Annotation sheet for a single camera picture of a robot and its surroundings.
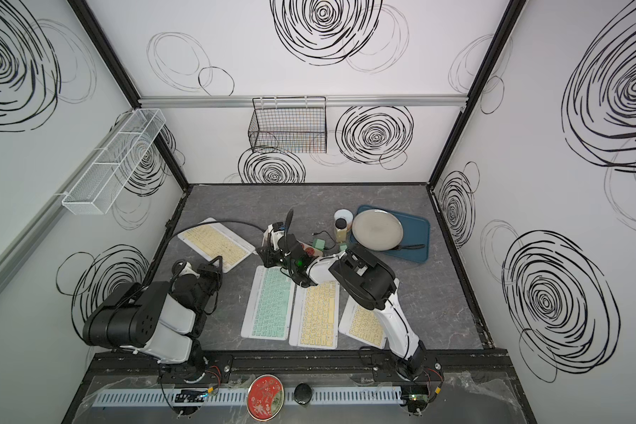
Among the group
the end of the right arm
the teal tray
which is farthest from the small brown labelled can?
the end of the right arm

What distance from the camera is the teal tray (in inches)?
38.9

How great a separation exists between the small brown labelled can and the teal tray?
3cm

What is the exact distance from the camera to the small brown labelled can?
977mm
